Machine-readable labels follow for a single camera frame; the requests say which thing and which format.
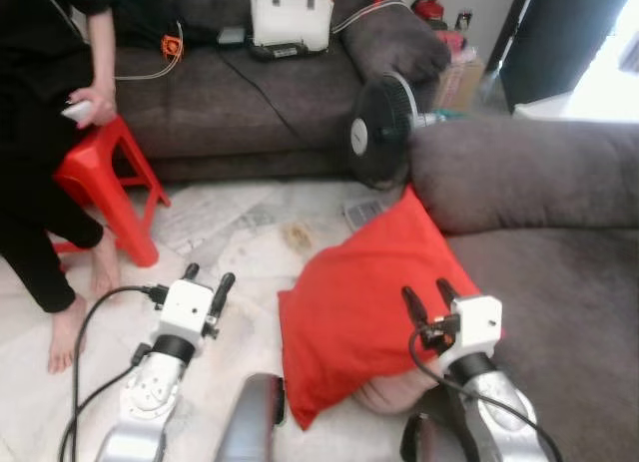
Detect white handbag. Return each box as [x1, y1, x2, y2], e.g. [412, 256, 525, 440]
[248, 0, 336, 54]

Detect black electric fan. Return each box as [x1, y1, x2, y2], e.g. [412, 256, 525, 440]
[348, 71, 441, 192]

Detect flat black device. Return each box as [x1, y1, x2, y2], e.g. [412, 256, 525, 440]
[247, 41, 313, 63]

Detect person in black clothes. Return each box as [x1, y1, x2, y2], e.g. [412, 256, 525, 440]
[0, 0, 132, 374]

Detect robot leg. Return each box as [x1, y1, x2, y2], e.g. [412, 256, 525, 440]
[214, 373, 288, 462]
[400, 412, 470, 462]

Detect small white handheld device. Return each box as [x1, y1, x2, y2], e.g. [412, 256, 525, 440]
[61, 100, 94, 123]

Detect dark brown door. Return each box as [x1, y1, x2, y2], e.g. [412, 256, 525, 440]
[498, 0, 626, 110]

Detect red plastic stool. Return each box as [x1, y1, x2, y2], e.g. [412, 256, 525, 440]
[51, 115, 172, 269]

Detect grey ribbed flat object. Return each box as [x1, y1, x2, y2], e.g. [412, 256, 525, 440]
[341, 197, 386, 231]

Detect pink packaged item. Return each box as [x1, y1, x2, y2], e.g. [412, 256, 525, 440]
[443, 28, 476, 65]

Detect robot right leg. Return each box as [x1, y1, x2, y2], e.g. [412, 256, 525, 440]
[400, 412, 470, 462]

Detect thin black cable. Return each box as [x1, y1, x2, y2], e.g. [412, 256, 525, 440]
[214, 47, 293, 121]

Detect red fire extinguisher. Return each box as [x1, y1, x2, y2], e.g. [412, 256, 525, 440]
[411, 0, 448, 30]

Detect thin white cable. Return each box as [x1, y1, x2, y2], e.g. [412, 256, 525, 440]
[114, 21, 187, 83]

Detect cardboard box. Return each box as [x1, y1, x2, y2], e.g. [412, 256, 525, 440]
[433, 53, 488, 113]

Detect red pillow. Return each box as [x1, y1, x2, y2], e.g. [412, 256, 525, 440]
[278, 186, 482, 431]

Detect orange coiled cord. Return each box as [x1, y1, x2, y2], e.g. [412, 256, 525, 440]
[160, 31, 187, 63]

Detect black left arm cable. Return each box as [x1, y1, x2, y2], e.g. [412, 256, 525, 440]
[58, 284, 169, 462]

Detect grey-brown two-seat sofa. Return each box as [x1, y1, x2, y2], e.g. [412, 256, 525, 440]
[409, 117, 639, 462]

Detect robot left leg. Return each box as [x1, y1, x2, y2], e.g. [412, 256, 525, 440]
[214, 373, 288, 462]

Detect pink pillow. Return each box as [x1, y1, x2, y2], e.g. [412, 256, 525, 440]
[349, 367, 442, 416]

